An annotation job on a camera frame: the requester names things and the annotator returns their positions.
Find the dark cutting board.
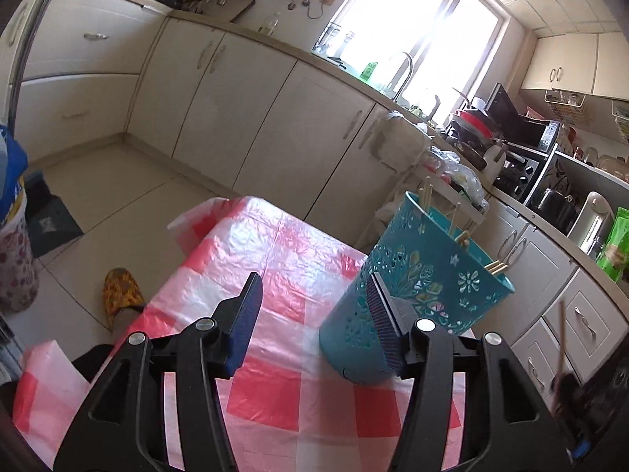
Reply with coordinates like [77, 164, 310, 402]
[204, 0, 256, 22]

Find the white bag on cabinet door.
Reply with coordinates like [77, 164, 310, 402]
[371, 112, 432, 173]

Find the white rolling storage cart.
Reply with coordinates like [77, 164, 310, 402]
[368, 146, 489, 240]

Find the wire hanging basket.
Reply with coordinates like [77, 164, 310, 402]
[544, 88, 588, 124]

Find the stack of pans red lid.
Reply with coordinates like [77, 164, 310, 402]
[445, 90, 506, 171]

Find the white plastic jug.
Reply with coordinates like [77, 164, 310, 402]
[482, 142, 508, 184]

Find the teal perforated utensil bucket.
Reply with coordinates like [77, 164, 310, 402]
[319, 191, 515, 385]

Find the wooden chopstick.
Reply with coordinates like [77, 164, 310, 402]
[551, 299, 566, 419]

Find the steel pot on shelf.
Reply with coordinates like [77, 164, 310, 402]
[533, 189, 577, 234]

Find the chrome kitchen faucet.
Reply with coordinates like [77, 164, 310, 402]
[388, 52, 415, 102]

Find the blue white plastic bag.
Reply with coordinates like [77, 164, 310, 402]
[0, 125, 28, 226]

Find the red white checkered tablecloth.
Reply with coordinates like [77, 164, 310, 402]
[11, 195, 468, 472]

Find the green dish soap bottle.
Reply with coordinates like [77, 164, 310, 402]
[359, 61, 379, 83]

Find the clear plastic oil bottle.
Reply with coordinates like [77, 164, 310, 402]
[258, 12, 280, 36]

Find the yellow patterned slipper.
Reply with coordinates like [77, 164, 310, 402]
[101, 267, 145, 329]

